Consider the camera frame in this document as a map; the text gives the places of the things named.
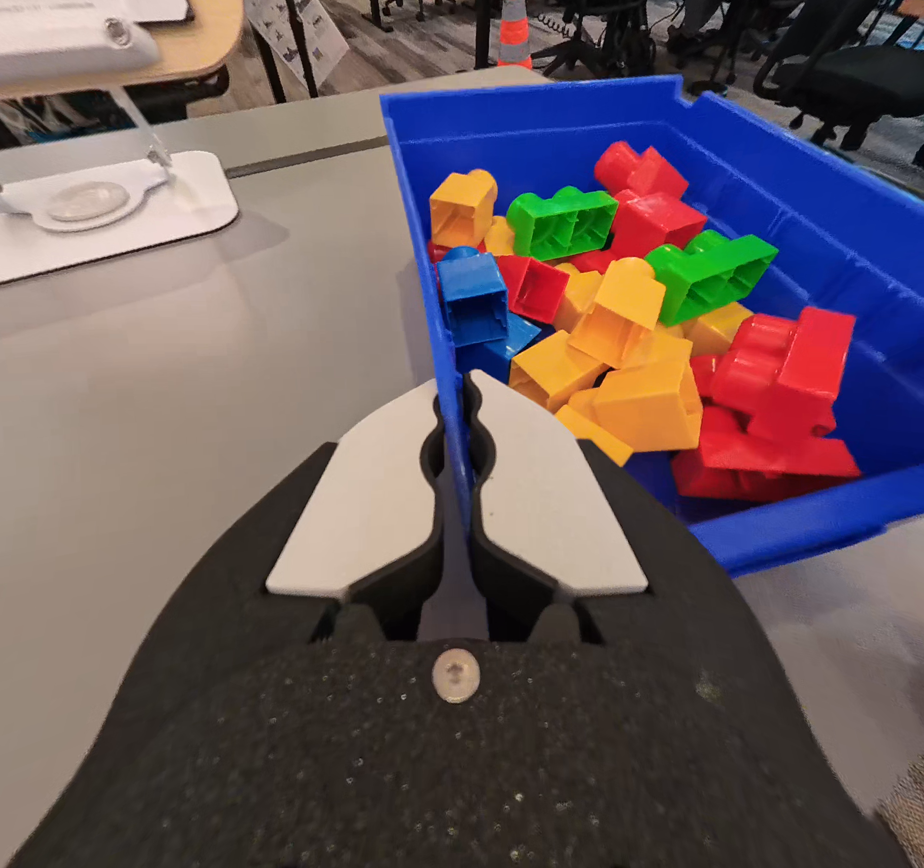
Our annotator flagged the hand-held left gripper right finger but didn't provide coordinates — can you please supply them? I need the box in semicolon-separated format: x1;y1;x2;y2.
462;370;649;641

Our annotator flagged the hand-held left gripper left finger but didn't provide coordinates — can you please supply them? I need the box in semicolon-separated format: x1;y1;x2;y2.
265;377;447;640

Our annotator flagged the blue plastic storage bin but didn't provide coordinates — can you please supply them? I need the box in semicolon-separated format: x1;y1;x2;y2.
379;75;924;579

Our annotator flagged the blue toy block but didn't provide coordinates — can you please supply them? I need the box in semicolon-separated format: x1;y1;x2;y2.
462;315;542;381
436;246;510;348

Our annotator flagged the grey desk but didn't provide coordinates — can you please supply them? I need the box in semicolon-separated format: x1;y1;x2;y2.
0;65;924;840

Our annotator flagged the orange traffic cone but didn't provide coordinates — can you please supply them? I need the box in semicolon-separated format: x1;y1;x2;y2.
497;0;534;69

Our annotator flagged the white printed floor sign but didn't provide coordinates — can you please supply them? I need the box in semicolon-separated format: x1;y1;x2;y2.
242;0;351;85

